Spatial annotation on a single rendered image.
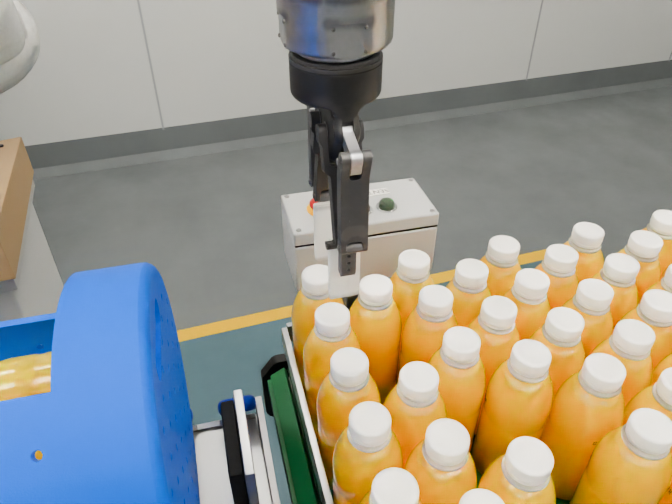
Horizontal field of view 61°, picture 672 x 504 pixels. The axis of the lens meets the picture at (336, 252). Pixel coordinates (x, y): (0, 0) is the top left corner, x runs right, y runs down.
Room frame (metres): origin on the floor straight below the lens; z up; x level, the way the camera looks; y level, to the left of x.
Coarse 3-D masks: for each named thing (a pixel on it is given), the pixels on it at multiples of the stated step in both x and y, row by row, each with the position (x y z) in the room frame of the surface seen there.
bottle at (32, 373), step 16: (48, 352) 0.37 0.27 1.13; (0, 368) 0.34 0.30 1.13; (16, 368) 0.34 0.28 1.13; (32, 368) 0.34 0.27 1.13; (48, 368) 0.34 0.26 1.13; (0, 384) 0.33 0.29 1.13; (16, 384) 0.33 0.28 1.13; (32, 384) 0.33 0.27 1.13; (48, 384) 0.33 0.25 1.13; (0, 400) 0.32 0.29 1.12
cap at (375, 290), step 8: (368, 280) 0.52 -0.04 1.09; (376, 280) 0.52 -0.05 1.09; (384, 280) 0.52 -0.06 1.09; (360, 288) 0.50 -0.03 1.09; (368, 288) 0.50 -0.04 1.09; (376, 288) 0.50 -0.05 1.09; (384, 288) 0.50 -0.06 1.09; (392, 288) 0.51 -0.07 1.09; (360, 296) 0.50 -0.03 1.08; (368, 296) 0.49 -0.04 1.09; (376, 296) 0.49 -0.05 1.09; (384, 296) 0.49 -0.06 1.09; (368, 304) 0.49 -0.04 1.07; (376, 304) 0.49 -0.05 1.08; (384, 304) 0.49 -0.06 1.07
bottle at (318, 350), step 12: (312, 336) 0.46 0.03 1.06; (324, 336) 0.45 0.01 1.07; (348, 336) 0.45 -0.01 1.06; (312, 348) 0.44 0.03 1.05; (324, 348) 0.44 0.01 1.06; (336, 348) 0.44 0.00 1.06; (360, 348) 0.46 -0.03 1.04; (312, 360) 0.44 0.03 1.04; (324, 360) 0.43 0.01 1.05; (312, 372) 0.43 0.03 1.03; (324, 372) 0.43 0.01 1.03; (312, 384) 0.43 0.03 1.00; (312, 396) 0.43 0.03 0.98; (312, 408) 0.44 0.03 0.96; (312, 420) 0.44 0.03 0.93
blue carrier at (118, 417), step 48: (96, 288) 0.34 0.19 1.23; (144, 288) 0.34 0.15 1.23; (0, 336) 0.41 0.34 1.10; (48, 336) 0.43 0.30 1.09; (96, 336) 0.29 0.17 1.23; (144, 336) 0.29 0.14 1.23; (96, 384) 0.26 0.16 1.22; (144, 384) 0.26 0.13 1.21; (0, 432) 0.23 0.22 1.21; (48, 432) 0.23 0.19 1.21; (96, 432) 0.23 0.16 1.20; (144, 432) 0.23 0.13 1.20; (192, 432) 0.38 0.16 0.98; (0, 480) 0.20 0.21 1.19; (48, 480) 0.21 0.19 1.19; (96, 480) 0.21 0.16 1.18; (144, 480) 0.21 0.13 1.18; (192, 480) 0.31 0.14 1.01
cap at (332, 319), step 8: (328, 304) 0.47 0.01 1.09; (336, 304) 0.47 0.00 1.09; (320, 312) 0.46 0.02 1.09; (328, 312) 0.46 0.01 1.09; (336, 312) 0.46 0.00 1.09; (344, 312) 0.46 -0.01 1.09; (320, 320) 0.45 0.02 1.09; (328, 320) 0.45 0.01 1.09; (336, 320) 0.45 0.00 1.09; (344, 320) 0.45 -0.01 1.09; (320, 328) 0.45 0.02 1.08; (328, 328) 0.44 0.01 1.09; (336, 328) 0.44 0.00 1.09; (344, 328) 0.45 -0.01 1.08; (328, 336) 0.44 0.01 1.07; (336, 336) 0.44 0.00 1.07
